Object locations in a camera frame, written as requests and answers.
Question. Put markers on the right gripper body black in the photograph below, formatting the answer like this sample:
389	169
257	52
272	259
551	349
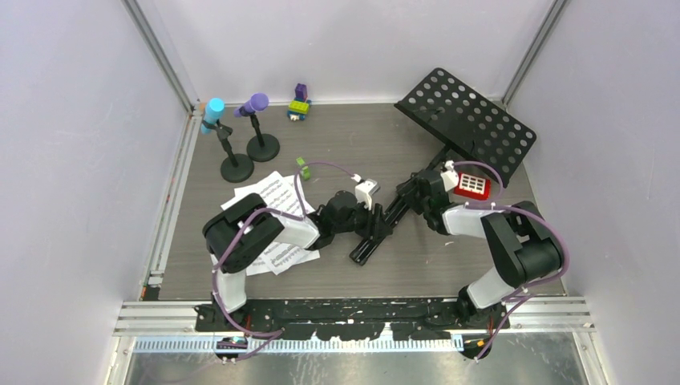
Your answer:
413	192

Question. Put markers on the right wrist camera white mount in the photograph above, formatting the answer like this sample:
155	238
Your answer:
449	176

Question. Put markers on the blue toy microphone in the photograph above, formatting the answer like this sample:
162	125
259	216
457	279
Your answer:
213	110

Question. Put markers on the colourful toy block behind stand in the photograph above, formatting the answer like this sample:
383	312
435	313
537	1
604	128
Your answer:
299	107

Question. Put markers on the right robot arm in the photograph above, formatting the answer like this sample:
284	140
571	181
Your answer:
523	248

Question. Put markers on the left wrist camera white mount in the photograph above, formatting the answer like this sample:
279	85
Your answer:
364	191

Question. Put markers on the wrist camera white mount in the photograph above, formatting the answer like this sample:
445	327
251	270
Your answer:
449	176
364	191

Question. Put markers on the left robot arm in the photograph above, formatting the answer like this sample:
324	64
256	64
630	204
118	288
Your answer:
238	235

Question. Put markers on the green toy block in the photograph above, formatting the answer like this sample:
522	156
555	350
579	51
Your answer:
304	170

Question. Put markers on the red toy window block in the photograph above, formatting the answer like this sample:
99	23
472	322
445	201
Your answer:
473	187

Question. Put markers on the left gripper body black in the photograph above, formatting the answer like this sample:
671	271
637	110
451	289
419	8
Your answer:
362	221

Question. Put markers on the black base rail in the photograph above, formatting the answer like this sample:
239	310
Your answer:
349	319

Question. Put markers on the black music stand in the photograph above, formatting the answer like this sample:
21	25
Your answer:
467	124

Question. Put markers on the black microphone stand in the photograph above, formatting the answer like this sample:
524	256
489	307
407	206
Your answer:
236	167

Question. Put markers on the purple toy microphone on stand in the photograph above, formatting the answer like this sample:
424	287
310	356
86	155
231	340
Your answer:
262	147

